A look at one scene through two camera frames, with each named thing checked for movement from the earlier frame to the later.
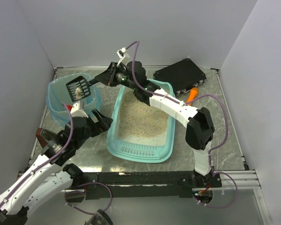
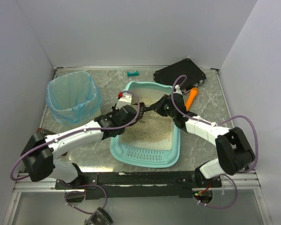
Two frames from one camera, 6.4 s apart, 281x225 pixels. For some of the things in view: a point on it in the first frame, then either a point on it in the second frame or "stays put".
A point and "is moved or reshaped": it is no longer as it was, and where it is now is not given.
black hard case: [183, 76] stays put
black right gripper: [110, 76] → [161, 106]
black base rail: [114, 184] stays put
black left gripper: [97, 122] → [136, 112]
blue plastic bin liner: [57, 93] stays put
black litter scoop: [81, 82] → [143, 108]
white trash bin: [57, 95] stays put
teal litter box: [143, 150] is moved or reshaped
